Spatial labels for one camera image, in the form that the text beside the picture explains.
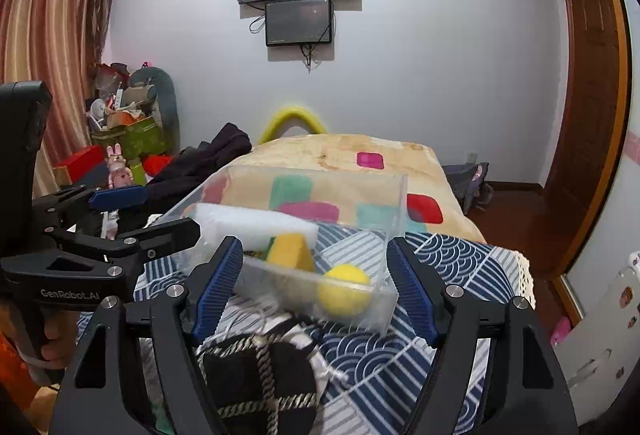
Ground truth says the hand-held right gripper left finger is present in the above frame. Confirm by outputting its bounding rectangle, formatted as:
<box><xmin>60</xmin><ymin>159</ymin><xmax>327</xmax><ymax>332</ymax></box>
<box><xmin>50</xmin><ymin>236</ymin><xmax>245</xmax><ymax>435</ymax></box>

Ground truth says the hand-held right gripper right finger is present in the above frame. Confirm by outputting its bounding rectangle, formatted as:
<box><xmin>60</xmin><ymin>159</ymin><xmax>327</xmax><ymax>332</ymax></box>
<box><xmin>387</xmin><ymin>237</ymin><xmax>581</xmax><ymax>435</ymax></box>

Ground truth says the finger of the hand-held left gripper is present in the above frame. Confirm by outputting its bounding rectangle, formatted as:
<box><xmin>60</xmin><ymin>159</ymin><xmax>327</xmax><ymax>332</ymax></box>
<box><xmin>32</xmin><ymin>186</ymin><xmax>149</xmax><ymax>226</ymax></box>
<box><xmin>47</xmin><ymin>217</ymin><xmax>202</xmax><ymax>264</ymax></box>

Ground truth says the yellow foam ball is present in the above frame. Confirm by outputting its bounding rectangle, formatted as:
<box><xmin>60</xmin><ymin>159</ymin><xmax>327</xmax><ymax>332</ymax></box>
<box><xmin>316</xmin><ymin>264</ymin><xmax>373</xmax><ymax>321</ymax></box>

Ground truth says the white foam block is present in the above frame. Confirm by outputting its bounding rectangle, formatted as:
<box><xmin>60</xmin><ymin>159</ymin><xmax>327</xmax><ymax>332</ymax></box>
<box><xmin>192</xmin><ymin>202</ymin><xmax>321</xmax><ymax>251</ymax></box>

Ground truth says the yellow wedge sponge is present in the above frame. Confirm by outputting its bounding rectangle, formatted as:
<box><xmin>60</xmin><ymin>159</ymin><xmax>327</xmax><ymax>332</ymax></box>
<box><xmin>265</xmin><ymin>232</ymin><xmax>317</xmax><ymax>273</ymax></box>

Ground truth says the black checkered drawstring pouch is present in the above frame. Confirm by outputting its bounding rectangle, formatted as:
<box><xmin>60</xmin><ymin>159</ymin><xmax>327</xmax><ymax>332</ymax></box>
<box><xmin>195</xmin><ymin>315</ymin><xmax>346</xmax><ymax>435</ymax></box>

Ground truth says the clear plastic box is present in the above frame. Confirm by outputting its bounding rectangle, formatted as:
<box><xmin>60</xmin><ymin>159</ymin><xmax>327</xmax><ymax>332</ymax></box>
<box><xmin>150</xmin><ymin>163</ymin><xmax>408</xmax><ymax>336</ymax></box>

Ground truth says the person's left hand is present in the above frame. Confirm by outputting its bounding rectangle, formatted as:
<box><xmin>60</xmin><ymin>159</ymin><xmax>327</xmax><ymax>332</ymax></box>
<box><xmin>42</xmin><ymin>312</ymin><xmax>83</xmax><ymax>368</ymax></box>

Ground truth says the pink rabbit figure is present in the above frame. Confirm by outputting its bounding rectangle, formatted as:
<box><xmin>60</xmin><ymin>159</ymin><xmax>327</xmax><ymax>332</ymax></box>
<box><xmin>106</xmin><ymin>143</ymin><xmax>133</xmax><ymax>189</ymax></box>

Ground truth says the red box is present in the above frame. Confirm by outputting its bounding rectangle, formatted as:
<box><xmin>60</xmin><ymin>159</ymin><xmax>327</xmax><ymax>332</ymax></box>
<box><xmin>52</xmin><ymin>146</ymin><xmax>106</xmax><ymax>183</ymax></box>

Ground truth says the green cardboard box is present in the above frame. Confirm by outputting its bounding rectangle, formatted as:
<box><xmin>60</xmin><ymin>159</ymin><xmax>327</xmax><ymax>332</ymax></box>
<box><xmin>90</xmin><ymin>117</ymin><xmax>168</xmax><ymax>160</ymax></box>

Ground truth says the dark clothing pile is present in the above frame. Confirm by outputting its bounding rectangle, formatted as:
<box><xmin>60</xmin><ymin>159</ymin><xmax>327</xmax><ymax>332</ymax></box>
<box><xmin>145</xmin><ymin>122</ymin><xmax>253</xmax><ymax>200</ymax></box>

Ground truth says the blue wave-patterned cloth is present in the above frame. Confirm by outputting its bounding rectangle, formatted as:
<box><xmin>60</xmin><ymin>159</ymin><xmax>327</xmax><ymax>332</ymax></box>
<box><xmin>135</xmin><ymin>222</ymin><xmax>526</xmax><ymax>435</ymax></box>

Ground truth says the clutter of household odds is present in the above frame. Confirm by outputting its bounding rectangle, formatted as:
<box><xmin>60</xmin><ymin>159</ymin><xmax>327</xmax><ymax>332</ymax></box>
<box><xmin>87</xmin><ymin>62</ymin><xmax>161</xmax><ymax>130</ymax></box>

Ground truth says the grey plush cushion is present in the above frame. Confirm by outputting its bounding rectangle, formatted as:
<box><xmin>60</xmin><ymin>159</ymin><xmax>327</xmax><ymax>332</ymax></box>
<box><xmin>127</xmin><ymin>66</ymin><xmax>181</xmax><ymax>150</ymax></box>

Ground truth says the white lace cloth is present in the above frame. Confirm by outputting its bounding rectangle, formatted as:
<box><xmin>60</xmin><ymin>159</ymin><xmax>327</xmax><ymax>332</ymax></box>
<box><xmin>492</xmin><ymin>247</ymin><xmax>537</xmax><ymax>311</ymax></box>

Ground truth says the dark backpack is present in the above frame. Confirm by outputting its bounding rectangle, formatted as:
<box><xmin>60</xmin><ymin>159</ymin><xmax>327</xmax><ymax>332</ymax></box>
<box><xmin>442</xmin><ymin>161</ymin><xmax>493</xmax><ymax>216</ymax></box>

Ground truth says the striped brown curtain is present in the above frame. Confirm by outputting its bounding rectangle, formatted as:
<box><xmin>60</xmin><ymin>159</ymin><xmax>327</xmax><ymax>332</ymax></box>
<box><xmin>0</xmin><ymin>0</ymin><xmax>126</xmax><ymax>196</ymax></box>

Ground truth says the pink toy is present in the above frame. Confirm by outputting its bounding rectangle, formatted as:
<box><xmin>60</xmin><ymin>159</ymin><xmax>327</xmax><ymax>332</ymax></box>
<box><xmin>550</xmin><ymin>317</ymin><xmax>572</xmax><ymax>349</ymax></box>

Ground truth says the beige blanket with coloured squares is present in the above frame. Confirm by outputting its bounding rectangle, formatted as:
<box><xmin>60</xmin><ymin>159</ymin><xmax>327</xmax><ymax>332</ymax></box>
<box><xmin>145</xmin><ymin>132</ymin><xmax>488</xmax><ymax>246</ymax></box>

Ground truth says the yellow curved pillow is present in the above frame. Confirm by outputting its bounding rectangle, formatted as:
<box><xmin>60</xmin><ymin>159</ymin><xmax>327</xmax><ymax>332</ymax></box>
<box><xmin>257</xmin><ymin>105</ymin><xmax>328</xmax><ymax>146</ymax></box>

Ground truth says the white board with stickers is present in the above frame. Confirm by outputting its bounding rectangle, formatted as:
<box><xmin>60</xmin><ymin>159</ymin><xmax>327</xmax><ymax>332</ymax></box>
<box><xmin>552</xmin><ymin>250</ymin><xmax>640</xmax><ymax>396</ymax></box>

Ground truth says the wooden door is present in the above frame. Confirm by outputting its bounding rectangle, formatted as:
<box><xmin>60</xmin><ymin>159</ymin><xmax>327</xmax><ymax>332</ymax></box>
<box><xmin>542</xmin><ymin>0</ymin><xmax>632</xmax><ymax>276</ymax></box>

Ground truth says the small black wall monitor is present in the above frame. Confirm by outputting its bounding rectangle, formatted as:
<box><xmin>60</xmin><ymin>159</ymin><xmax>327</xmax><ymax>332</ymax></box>
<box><xmin>265</xmin><ymin>0</ymin><xmax>335</xmax><ymax>48</ymax></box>

